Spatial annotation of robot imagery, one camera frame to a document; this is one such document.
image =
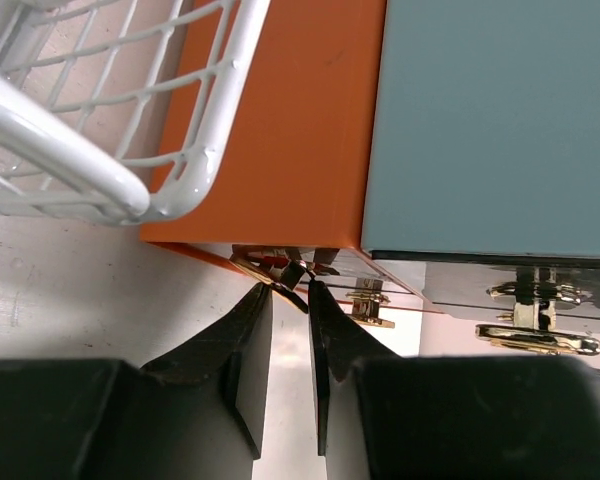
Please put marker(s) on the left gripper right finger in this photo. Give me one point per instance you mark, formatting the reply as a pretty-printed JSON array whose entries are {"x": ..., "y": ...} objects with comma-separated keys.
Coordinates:
[{"x": 383, "y": 416}]

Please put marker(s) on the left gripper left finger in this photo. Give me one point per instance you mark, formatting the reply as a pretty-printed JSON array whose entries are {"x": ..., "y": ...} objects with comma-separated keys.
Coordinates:
[{"x": 195, "y": 412}]

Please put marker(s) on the clear plastic drawer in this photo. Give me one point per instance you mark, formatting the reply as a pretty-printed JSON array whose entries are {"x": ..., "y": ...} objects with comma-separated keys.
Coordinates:
[
  {"x": 516, "y": 307},
  {"x": 362, "y": 287}
]

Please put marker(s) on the teal orange drawer box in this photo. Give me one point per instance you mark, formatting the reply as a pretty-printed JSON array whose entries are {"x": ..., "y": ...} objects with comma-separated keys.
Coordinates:
[{"x": 461, "y": 134}]

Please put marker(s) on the white wire desk organizer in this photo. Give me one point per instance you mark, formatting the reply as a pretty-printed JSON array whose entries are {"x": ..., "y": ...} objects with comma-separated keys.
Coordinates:
[{"x": 119, "y": 112}]

